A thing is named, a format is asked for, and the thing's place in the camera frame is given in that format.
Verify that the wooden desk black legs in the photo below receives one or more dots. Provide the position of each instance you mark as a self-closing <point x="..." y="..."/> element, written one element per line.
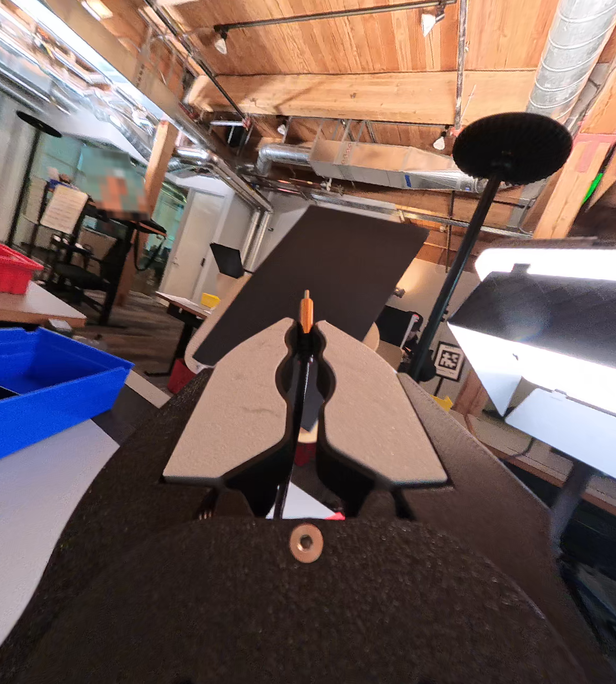
<point x="179" y="302"/>

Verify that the black office chair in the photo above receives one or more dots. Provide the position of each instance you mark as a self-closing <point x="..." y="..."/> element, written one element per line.
<point x="72" y="272"/>

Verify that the red box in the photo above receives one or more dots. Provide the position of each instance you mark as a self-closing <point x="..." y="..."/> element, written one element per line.
<point x="179" y="377"/>

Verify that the blue storage bin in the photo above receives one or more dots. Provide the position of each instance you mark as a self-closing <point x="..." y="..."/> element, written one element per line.
<point x="46" y="422"/>

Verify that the white track light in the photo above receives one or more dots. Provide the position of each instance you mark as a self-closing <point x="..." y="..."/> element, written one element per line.
<point x="440" y="141"/>
<point x="430" y="21"/>
<point x="221" y="42"/>

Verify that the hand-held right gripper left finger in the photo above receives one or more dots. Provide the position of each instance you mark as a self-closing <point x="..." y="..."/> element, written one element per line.
<point x="233" y="411"/>

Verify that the silver round duct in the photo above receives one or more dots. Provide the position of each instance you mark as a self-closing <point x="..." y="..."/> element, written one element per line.
<point x="569" y="53"/>

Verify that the small black board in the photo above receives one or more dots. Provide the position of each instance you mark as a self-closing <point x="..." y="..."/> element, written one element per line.
<point x="227" y="259"/>

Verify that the black white tag sign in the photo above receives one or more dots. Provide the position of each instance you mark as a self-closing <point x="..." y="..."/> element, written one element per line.
<point x="448" y="360"/>

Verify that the black standing desk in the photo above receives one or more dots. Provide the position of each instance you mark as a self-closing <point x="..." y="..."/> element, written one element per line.
<point x="153" y="227"/>

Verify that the silver rectangular duct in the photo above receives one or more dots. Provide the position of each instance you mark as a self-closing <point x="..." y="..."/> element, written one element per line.
<point x="366" y="163"/>

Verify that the white door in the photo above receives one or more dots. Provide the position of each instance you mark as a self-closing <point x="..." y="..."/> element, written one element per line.
<point x="195" y="235"/>

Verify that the whiteboard with writing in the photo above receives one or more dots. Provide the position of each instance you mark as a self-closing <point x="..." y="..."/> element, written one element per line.
<point x="64" y="208"/>

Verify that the white top table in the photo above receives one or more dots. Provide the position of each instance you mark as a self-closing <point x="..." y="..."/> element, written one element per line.
<point x="19" y="307"/>

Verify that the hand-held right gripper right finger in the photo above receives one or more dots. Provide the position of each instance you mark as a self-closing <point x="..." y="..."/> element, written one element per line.
<point x="377" y="417"/>

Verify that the yellow bin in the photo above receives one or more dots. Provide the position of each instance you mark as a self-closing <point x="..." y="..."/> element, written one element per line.
<point x="210" y="301"/>

